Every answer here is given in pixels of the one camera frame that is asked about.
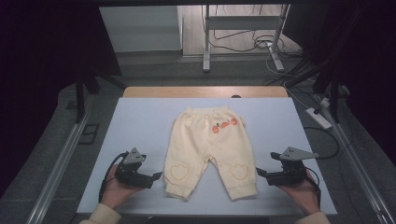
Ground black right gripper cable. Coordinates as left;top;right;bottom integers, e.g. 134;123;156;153
305;175;322;207

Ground white desk frame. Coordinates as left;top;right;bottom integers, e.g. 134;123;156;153
202;3;291;74

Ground white floor cable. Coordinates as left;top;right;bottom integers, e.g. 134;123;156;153
265;50;316;110

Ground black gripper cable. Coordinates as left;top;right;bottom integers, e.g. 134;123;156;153
98;150;129;203
305;175;322;207

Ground bundle of floor cables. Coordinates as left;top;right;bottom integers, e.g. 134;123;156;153
206;29;304;60

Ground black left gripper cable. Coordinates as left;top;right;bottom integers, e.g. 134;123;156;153
98;150;129;203

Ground cream baby pants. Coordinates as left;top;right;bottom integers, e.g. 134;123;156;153
163;106;259;202

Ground black metal stand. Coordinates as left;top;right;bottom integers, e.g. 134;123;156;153
74;60;127;124
284;6;367;124

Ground white power strip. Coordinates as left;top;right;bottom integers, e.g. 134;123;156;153
304;106;333;131

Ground person's right hand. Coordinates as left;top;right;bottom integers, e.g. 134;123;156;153
277;168;321;217

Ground white wall panel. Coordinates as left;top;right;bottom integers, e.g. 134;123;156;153
99;6;183;53

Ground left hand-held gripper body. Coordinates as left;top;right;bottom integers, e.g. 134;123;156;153
115;147;155;189

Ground black floor socket plate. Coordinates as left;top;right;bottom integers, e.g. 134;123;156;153
78;123;101;146

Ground aluminium rail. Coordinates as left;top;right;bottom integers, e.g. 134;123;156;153
319;104;396;224
25;112;92;224

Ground wooden table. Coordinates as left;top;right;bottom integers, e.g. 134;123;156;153
122;86;290;99

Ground black floor cable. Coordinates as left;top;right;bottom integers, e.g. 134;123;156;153
303;125;341;161

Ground person's left hand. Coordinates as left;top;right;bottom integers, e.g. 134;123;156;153
100;163;145;211

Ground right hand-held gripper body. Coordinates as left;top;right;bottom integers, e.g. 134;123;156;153
265;147;319;188

